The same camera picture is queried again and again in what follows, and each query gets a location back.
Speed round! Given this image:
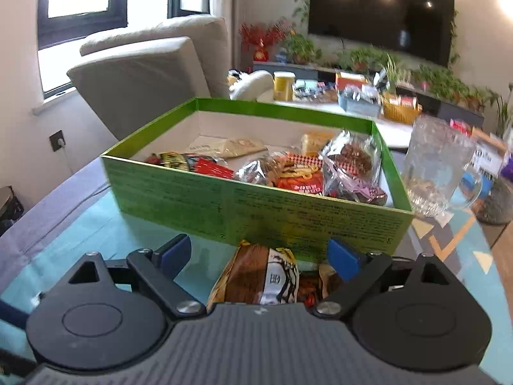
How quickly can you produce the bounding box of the clear packet with brown cake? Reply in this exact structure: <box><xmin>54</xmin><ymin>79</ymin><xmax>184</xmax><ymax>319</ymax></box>
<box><xmin>321</xmin><ymin>129</ymin><xmax>381</xmax><ymax>201</ymax></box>
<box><xmin>236</xmin><ymin>156</ymin><xmax>281</xmax><ymax>185</ymax></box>

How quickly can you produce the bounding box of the cream fabric armchair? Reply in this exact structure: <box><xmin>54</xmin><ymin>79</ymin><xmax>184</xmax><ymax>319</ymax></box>
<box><xmin>67</xmin><ymin>14</ymin><xmax>274</xmax><ymax>141</ymax></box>

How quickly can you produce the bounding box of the black wall socket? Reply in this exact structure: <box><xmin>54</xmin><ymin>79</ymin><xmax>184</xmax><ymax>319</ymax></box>
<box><xmin>49</xmin><ymin>129</ymin><xmax>67</xmax><ymax>153</ymax></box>

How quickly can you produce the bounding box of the clear glass mug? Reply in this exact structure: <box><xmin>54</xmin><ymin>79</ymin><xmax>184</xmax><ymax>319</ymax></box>
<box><xmin>401</xmin><ymin>114</ymin><xmax>484</xmax><ymax>218</ymax></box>

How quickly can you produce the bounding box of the grey television cabinet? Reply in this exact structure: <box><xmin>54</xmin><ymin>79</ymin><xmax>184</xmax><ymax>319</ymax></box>
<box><xmin>252</xmin><ymin>61</ymin><xmax>485</xmax><ymax>127</ymax></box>

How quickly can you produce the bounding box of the tall plant in white pot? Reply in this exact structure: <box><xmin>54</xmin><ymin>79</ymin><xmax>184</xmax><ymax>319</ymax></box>
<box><xmin>495</xmin><ymin>84</ymin><xmax>513</xmax><ymax>137</ymax></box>

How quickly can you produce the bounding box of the row of potted plants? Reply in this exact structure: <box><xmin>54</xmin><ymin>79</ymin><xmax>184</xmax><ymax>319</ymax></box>
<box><xmin>413</xmin><ymin>66</ymin><xmax>487</xmax><ymax>109</ymax></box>

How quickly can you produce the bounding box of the green cardboard box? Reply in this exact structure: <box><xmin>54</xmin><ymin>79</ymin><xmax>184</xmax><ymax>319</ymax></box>
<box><xmin>100</xmin><ymin>97</ymin><xmax>415</xmax><ymax>263</ymax></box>

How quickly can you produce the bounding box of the red yellow snack packet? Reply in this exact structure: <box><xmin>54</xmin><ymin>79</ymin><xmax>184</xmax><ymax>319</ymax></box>
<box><xmin>145</xmin><ymin>151</ymin><xmax>235</xmax><ymax>179</ymax></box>

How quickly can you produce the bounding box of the lavender table cloth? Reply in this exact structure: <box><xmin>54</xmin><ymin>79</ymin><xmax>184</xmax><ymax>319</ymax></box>
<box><xmin>0</xmin><ymin>156</ymin><xmax>112</xmax><ymax>281</ymax></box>

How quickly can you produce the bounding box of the red flower decoration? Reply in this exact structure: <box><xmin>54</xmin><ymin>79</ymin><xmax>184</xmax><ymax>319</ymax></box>
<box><xmin>240</xmin><ymin>22</ymin><xmax>295</xmax><ymax>62</ymax></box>

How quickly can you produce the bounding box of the purple snack packet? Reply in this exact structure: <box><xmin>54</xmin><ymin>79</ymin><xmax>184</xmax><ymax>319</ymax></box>
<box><xmin>345</xmin><ymin>180</ymin><xmax>389</xmax><ymax>206</ymax></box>

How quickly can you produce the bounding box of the white blue cardboard box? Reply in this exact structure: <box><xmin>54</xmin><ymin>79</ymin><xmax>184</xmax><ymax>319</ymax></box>
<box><xmin>469</xmin><ymin>128</ymin><xmax>509</xmax><ymax>177</ymax></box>

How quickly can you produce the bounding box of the blue plastic basket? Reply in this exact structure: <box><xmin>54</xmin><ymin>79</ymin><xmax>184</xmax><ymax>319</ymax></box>
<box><xmin>338</xmin><ymin>86</ymin><xmax>381</xmax><ymax>118</ymax></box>

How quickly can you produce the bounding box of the red orange snack packet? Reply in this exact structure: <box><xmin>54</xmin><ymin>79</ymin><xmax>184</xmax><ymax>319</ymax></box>
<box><xmin>276</xmin><ymin>152</ymin><xmax>325</xmax><ymax>197</ymax></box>

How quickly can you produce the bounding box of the beige snack packet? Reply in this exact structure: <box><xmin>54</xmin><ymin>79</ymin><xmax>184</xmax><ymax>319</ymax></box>
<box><xmin>188</xmin><ymin>137</ymin><xmax>268</xmax><ymax>159</ymax></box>

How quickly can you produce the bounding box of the red brown snack packet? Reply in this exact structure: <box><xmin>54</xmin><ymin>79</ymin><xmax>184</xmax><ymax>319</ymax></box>
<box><xmin>299</xmin><ymin>267</ymin><xmax>343</xmax><ymax>303</ymax></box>

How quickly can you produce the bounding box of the orange pink box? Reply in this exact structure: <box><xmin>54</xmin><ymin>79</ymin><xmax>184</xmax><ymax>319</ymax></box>
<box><xmin>334</xmin><ymin>72</ymin><xmax>371</xmax><ymax>91</ymax></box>

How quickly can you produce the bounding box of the yellow woven basket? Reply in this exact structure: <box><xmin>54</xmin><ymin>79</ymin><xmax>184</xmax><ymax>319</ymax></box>
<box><xmin>381</xmin><ymin>93</ymin><xmax>423</xmax><ymax>124</ymax></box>

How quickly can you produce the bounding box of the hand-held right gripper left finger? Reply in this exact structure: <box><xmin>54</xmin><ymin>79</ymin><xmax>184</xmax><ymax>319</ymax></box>
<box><xmin>67</xmin><ymin>234</ymin><xmax>205</xmax><ymax>317</ymax></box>

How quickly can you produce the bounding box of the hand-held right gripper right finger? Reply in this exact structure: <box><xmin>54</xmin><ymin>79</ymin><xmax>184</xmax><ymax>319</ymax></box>
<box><xmin>314</xmin><ymin>238</ymin><xmax>458</xmax><ymax>316</ymax></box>

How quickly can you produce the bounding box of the round white table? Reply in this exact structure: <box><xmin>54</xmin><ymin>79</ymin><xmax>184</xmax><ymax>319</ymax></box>
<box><xmin>256</xmin><ymin>88</ymin><xmax>417</xmax><ymax>149</ymax></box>

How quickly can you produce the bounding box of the potted green plant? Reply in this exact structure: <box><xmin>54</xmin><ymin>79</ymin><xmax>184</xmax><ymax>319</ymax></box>
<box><xmin>339</xmin><ymin>46</ymin><xmax>385</xmax><ymax>73</ymax></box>
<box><xmin>282</xmin><ymin>34</ymin><xmax>321</xmax><ymax>65</ymax></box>

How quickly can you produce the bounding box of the brown white snack packet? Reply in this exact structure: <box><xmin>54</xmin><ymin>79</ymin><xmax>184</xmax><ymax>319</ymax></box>
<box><xmin>206</xmin><ymin>241</ymin><xmax>300</xmax><ymax>305</ymax></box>

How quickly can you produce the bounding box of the dark round bin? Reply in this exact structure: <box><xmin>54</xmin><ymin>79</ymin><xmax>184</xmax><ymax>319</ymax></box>
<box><xmin>0</xmin><ymin>186</ymin><xmax>25</xmax><ymax>236</ymax></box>

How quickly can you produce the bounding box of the teal patterned table mat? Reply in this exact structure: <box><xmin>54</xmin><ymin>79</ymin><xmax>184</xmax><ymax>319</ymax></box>
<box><xmin>0</xmin><ymin>184</ymin><xmax>513</xmax><ymax>385</ymax></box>

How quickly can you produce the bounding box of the spider plant in vase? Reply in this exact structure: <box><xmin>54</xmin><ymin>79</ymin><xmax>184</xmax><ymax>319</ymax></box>
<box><xmin>374</xmin><ymin>54</ymin><xmax>409</xmax><ymax>89</ymax></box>

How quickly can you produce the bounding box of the black television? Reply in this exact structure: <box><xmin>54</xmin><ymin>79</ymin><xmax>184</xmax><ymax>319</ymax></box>
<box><xmin>308</xmin><ymin>0</ymin><xmax>455</xmax><ymax>67</ymax></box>

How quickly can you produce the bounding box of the yellow canister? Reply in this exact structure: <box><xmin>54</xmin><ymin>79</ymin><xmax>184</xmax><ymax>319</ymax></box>
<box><xmin>273</xmin><ymin>71</ymin><xmax>296</xmax><ymax>102</ymax></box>

